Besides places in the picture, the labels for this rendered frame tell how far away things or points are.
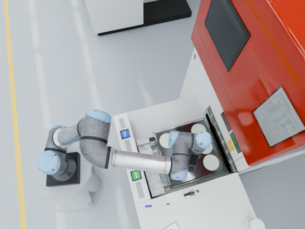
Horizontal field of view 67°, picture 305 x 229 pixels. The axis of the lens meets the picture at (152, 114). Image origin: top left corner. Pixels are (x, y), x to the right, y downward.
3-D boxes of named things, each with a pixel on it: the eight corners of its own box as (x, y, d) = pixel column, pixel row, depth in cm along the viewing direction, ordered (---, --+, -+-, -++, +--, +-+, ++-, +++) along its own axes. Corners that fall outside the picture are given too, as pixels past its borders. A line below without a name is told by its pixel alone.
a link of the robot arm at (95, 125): (40, 151, 129) (87, 137, 91) (47, 126, 135) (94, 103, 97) (61, 156, 137) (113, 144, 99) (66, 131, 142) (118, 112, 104)
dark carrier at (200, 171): (204, 120, 156) (204, 119, 155) (224, 169, 143) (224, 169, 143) (155, 133, 151) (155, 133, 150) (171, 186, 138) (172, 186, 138)
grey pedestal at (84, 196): (54, 212, 212) (3, 214, 136) (56, 164, 229) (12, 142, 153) (110, 206, 216) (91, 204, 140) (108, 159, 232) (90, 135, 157)
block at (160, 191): (163, 187, 139) (163, 187, 136) (164, 193, 138) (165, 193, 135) (150, 191, 138) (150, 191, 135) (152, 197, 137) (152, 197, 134)
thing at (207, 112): (205, 112, 163) (208, 107, 154) (230, 173, 147) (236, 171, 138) (203, 113, 163) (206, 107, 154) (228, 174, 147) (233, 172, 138)
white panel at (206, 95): (189, 71, 179) (201, 35, 142) (233, 175, 149) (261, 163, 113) (185, 72, 178) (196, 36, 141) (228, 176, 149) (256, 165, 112)
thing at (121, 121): (128, 120, 162) (126, 112, 149) (150, 200, 142) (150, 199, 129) (115, 123, 160) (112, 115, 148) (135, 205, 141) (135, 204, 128)
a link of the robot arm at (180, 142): (169, 151, 102) (193, 154, 102) (170, 128, 106) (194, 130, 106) (167, 155, 110) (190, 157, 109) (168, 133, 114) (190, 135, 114)
